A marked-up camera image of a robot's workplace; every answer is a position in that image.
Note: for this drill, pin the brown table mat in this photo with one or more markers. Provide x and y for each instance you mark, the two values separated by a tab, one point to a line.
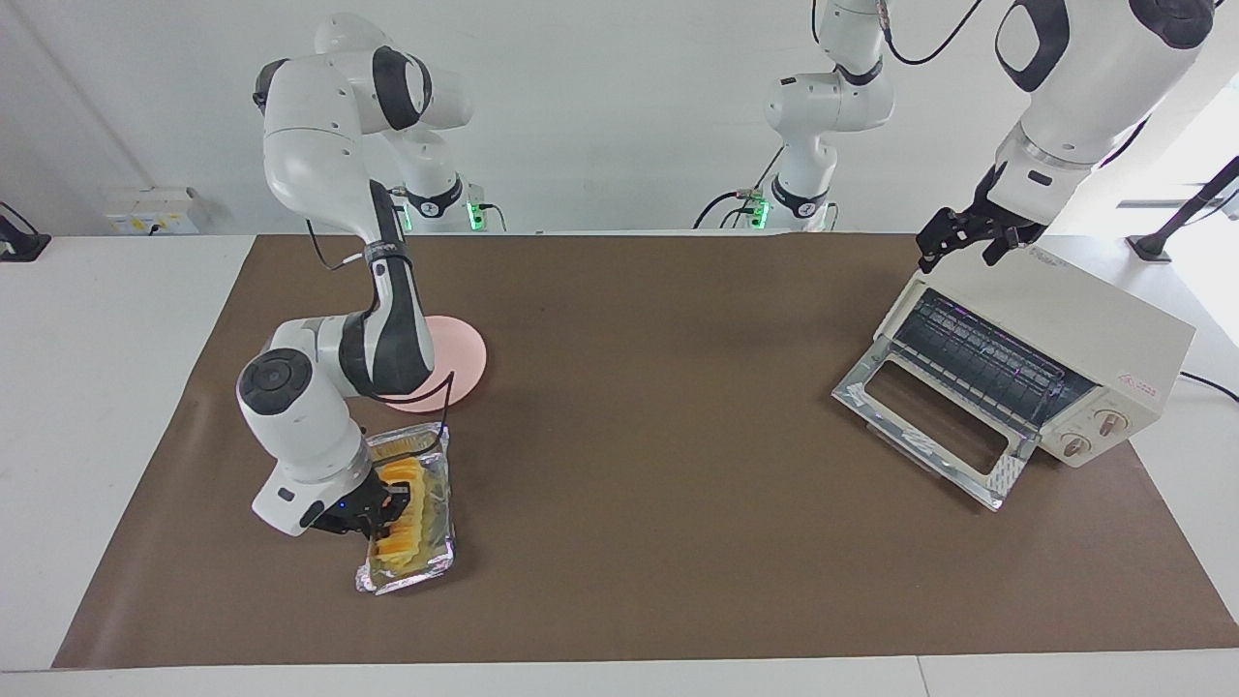
678	561

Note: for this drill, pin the glass oven door silver frame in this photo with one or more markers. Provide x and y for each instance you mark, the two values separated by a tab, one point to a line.
934	450

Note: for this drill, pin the tall black camera stand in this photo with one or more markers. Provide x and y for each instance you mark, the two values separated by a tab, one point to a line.
1176	225

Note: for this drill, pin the orange sliced bread loaf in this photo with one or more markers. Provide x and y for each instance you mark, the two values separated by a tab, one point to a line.
407	532

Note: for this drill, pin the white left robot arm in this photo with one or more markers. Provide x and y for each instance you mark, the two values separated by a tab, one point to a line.
1094	77

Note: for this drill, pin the white wall socket box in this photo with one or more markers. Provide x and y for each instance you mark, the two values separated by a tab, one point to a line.
150	213

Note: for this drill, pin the aluminium foil tray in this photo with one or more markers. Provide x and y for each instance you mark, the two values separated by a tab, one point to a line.
440	503

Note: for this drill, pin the cream oven knob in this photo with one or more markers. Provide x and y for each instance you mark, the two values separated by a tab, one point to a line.
1111	422
1074	445

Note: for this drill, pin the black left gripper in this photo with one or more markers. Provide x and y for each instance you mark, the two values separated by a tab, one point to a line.
997	215

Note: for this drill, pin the pink round plate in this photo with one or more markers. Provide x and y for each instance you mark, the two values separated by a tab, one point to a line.
465	353

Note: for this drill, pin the green lit connector box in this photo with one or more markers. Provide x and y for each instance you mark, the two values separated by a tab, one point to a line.
475	215
757	211

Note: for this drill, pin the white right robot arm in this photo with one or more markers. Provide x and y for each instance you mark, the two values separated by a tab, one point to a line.
310	416

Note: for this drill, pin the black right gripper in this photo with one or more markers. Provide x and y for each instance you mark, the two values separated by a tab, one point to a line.
353	508

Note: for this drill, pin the short black camera stand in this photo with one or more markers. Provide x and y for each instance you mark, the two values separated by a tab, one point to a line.
19	244

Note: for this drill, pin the cream white toaster oven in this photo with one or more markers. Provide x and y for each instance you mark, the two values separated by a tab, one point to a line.
1045	300

